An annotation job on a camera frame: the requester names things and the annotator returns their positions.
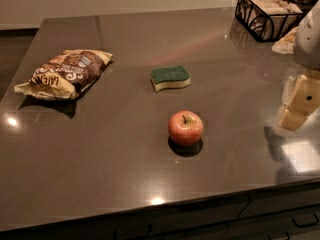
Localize brown chip bag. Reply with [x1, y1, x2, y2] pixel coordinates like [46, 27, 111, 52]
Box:
[14, 49, 112, 100]

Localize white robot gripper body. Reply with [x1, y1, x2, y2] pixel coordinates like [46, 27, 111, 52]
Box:
[293, 1, 320, 70]

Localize snack packets in basket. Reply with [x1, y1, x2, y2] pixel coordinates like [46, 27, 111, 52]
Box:
[240, 0, 304, 40]

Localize black wire basket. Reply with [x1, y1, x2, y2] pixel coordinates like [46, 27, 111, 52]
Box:
[234, 0, 306, 43]

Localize dark cabinet drawers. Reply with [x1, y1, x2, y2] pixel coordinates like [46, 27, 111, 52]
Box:
[0, 182, 320, 240]

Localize cream packet on table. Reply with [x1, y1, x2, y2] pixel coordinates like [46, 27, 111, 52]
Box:
[272, 27, 297, 54]

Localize red apple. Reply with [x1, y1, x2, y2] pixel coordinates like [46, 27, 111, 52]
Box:
[168, 110, 204, 146]

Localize green and yellow sponge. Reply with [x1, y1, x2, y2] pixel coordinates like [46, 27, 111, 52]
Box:
[150, 65, 191, 92]

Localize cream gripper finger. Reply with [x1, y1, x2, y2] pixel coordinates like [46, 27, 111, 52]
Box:
[277, 74, 320, 131]

